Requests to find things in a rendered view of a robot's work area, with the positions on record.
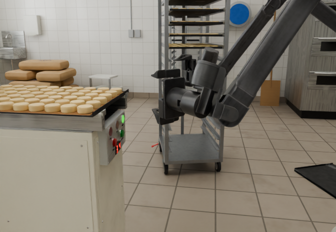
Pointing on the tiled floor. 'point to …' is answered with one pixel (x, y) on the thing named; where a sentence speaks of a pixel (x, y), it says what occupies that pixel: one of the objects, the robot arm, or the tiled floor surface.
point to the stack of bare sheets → (320, 176)
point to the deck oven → (313, 67)
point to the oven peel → (270, 86)
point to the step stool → (105, 78)
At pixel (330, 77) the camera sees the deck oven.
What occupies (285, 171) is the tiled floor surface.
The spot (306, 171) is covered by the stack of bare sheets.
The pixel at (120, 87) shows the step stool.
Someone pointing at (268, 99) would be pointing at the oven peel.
